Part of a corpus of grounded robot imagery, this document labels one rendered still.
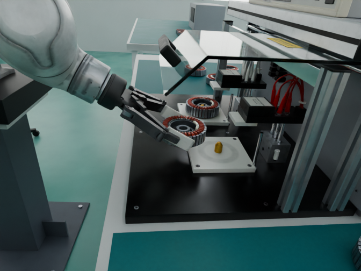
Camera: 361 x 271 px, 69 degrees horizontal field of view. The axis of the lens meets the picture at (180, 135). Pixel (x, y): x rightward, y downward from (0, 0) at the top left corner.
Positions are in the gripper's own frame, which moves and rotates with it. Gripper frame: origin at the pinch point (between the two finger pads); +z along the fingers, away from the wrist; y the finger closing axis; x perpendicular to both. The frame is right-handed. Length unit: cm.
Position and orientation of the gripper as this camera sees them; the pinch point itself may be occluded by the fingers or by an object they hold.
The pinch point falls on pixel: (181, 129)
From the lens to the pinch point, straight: 63.3
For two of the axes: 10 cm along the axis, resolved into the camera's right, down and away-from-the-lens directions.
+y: 1.0, 5.0, -8.6
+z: 8.3, 4.4, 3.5
